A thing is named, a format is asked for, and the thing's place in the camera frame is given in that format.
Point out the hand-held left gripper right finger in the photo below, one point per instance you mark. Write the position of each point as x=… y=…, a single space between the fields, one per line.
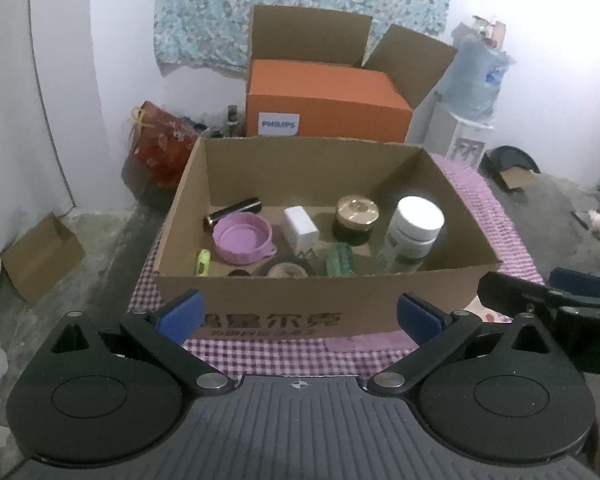
x=417 y=317

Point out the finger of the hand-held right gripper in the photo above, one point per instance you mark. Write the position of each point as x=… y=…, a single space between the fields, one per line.
x=590 y=285
x=515 y=295

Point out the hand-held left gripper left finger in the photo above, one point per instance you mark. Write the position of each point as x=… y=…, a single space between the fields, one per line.
x=182 y=315

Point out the yellow-green highlighter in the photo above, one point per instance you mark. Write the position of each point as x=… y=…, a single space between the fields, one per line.
x=203 y=262

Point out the white plastic bottle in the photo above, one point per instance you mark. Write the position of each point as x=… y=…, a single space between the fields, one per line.
x=415 y=230

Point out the green dropper bottle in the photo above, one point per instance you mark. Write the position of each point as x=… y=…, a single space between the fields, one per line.
x=340 y=260

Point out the brown cardboard box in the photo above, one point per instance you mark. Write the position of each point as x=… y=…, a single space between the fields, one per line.
x=280 y=305

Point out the pink round lid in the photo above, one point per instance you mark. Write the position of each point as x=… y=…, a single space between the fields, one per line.
x=242 y=237

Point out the tape roll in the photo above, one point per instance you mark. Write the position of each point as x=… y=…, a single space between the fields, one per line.
x=285 y=270

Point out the gold lid jar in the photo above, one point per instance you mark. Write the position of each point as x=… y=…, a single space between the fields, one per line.
x=357 y=217

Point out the white charger plug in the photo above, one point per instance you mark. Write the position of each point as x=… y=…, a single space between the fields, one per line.
x=300 y=227

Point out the purple checked cloth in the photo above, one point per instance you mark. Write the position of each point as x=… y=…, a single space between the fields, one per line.
x=505 y=240

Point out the black cylinder tube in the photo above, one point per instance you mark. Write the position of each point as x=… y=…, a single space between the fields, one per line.
x=235 y=208

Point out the black dustpan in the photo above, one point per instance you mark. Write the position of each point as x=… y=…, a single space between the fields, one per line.
x=510 y=160

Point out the small cardboard box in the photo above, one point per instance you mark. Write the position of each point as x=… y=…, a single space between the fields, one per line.
x=42 y=257

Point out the red gift bag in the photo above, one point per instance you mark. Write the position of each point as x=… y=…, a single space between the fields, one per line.
x=160 y=150

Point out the white water dispenser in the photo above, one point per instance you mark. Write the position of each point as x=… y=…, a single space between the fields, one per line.
x=460 y=135

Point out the dark glass bottles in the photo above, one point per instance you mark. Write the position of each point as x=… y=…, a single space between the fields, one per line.
x=230 y=120

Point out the orange box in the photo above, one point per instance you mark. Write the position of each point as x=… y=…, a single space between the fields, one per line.
x=330 y=105

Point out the large open cardboard box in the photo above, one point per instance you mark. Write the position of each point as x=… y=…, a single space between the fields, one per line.
x=305 y=30

